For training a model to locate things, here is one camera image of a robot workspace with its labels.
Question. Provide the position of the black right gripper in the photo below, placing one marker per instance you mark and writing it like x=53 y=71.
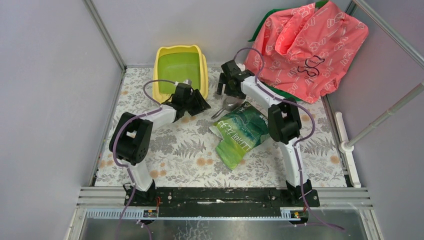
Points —
x=228 y=81

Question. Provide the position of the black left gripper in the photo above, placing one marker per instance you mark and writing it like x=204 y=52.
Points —
x=192 y=102

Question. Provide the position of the silver metal scoop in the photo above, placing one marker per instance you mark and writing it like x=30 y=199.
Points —
x=229 y=104

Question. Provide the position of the green litter bag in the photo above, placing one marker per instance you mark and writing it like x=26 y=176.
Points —
x=240 y=130

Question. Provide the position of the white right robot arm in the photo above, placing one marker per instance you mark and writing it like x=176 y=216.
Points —
x=284 y=122

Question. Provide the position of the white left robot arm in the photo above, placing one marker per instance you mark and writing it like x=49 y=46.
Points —
x=131 y=138

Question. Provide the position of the yellow litter box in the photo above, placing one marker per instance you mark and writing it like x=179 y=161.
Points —
x=182 y=62

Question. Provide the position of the floral table mat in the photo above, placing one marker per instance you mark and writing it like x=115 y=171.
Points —
x=182 y=154

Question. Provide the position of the white metal pole stand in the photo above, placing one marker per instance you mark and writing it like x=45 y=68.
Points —
x=346 y=146

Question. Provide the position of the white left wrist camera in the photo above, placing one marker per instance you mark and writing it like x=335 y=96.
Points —
x=187 y=82

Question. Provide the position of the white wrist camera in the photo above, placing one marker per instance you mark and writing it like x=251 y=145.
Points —
x=187 y=82
x=241 y=66

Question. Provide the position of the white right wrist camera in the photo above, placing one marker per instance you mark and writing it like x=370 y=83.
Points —
x=241 y=66

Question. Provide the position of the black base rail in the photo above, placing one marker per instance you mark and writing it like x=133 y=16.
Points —
x=211 y=202

